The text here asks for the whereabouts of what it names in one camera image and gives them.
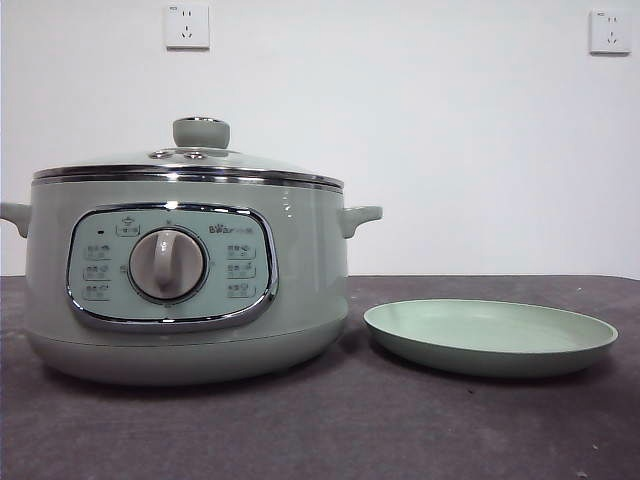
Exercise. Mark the glass lid with green knob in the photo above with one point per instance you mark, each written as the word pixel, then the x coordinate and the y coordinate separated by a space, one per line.
pixel 200 134

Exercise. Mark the pale green electric steamer pot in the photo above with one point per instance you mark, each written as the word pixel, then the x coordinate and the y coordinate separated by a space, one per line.
pixel 310 280

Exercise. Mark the pale green round plate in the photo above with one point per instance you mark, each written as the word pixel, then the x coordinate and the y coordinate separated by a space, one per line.
pixel 490 340

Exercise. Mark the white wall socket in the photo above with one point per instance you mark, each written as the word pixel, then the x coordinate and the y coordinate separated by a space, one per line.
pixel 610 32
pixel 188 27

